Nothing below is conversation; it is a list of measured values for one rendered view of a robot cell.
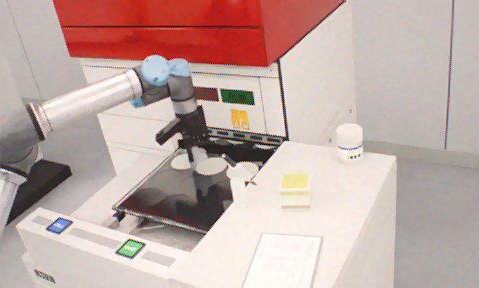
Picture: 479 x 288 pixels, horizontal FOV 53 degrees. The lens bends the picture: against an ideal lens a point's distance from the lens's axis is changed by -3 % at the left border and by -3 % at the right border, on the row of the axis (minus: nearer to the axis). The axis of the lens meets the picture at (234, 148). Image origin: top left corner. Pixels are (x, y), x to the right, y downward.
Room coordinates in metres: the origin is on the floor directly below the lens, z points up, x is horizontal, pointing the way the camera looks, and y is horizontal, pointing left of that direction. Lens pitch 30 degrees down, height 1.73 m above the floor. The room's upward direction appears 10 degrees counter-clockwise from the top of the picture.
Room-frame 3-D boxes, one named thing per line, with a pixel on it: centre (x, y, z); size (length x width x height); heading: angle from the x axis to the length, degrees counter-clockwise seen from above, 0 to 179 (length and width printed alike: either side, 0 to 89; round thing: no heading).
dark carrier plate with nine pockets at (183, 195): (1.28, 0.14, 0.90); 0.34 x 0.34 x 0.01; 56
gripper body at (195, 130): (1.36, 0.11, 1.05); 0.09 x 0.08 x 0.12; 97
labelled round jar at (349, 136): (1.17, -0.32, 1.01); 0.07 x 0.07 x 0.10
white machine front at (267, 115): (1.57, 0.17, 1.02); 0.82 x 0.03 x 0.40; 56
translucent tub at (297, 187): (1.01, -0.13, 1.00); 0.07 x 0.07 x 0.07; 74
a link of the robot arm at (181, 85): (1.36, 0.13, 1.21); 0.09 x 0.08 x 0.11; 114
